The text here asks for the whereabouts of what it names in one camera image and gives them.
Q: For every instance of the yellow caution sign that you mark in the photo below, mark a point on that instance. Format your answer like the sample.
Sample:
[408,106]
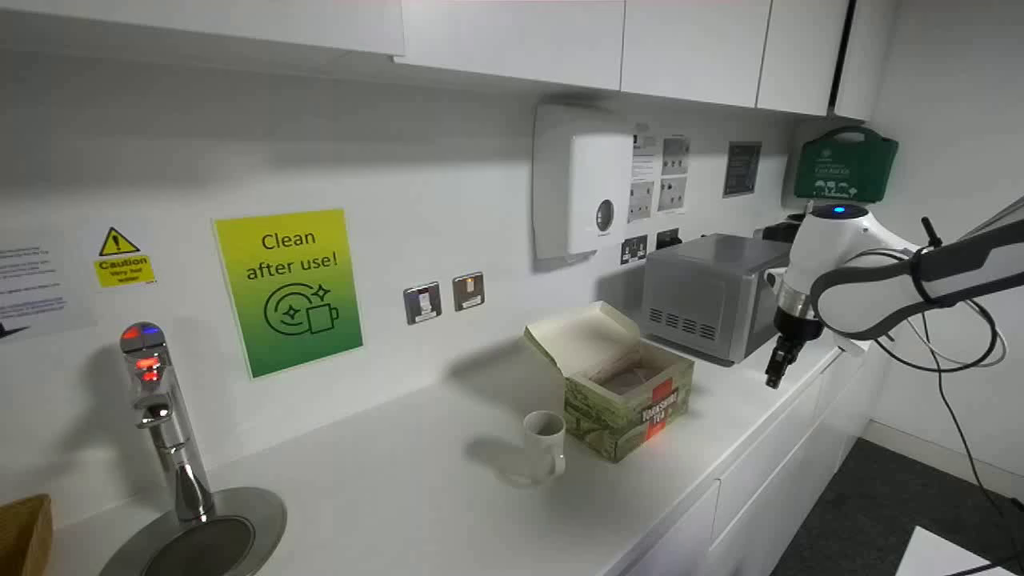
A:
[123,264]

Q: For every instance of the white instruction notice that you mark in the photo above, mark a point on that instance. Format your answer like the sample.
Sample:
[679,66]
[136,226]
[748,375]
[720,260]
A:
[31,294]

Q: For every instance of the white cabinets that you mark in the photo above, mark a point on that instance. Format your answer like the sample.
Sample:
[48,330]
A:
[758,464]
[780,57]

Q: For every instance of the round steel drain tray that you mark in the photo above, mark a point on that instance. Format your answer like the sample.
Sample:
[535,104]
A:
[233,543]

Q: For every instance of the silver microwave oven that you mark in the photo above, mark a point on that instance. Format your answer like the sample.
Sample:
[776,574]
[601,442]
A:
[712,295]

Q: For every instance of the green first aid box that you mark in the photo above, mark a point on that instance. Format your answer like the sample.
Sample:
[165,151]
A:
[846,164]

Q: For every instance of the white paper towel dispenser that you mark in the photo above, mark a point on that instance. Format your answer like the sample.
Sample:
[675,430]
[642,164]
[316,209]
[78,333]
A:
[578,180]

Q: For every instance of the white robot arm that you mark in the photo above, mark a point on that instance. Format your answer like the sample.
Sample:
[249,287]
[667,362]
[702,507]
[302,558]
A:
[858,281]

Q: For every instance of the left wall switch plate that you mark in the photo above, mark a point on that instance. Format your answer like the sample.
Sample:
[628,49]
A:
[424,303]

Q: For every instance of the green tea bag box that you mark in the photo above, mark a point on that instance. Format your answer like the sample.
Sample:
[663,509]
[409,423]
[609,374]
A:
[617,390]

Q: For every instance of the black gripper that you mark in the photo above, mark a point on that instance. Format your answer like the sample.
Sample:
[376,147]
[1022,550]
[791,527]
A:
[791,336]

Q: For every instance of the white upper cabinets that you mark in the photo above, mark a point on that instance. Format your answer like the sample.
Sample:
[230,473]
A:
[780,57]

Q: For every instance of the chrome hot water tap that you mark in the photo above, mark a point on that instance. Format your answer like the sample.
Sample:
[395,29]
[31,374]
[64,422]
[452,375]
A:
[162,412]

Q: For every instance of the wall switch plate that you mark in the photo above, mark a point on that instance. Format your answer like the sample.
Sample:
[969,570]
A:
[467,289]
[424,303]

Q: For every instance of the right wall switch plate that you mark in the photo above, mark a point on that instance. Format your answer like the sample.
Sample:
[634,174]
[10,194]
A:
[467,289]

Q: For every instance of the white ceramic mug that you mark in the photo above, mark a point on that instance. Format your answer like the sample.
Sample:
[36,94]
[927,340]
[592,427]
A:
[539,457]

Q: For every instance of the black double socket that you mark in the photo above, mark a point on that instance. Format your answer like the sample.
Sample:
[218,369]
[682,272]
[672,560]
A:
[642,244]

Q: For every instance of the white lower cabinets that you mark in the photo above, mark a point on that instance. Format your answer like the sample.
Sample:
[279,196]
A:
[758,464]

